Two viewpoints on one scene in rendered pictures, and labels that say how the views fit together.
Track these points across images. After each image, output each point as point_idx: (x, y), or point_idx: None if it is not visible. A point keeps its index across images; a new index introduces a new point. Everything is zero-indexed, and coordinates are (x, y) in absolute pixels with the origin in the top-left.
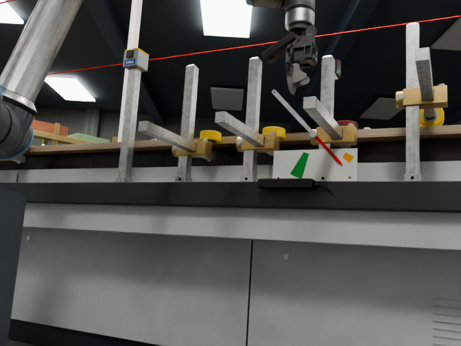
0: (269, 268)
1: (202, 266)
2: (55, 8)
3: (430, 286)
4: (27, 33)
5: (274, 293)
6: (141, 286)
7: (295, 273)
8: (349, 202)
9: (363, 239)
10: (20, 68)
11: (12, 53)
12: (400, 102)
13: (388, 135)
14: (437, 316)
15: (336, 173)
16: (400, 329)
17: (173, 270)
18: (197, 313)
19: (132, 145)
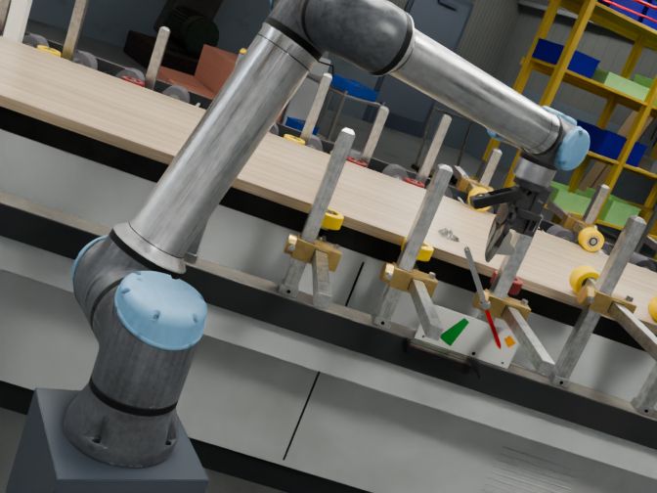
0: (342, 380)
1: (251, 355)
2: (264, 127)
3: (504, 436)
4: (213, 164)
5: (338, 407)
6: None
7: (372, 392)
8: (493, 389)
9: (486, 419)
10: (193, 222)
11: (180, 190)
12: (587, 304)
13: (541, 293)
14: (499, 463)
15: (490, 353)
16: (460, 467)
17: (206, 349)
18: (230, 406)
19: None
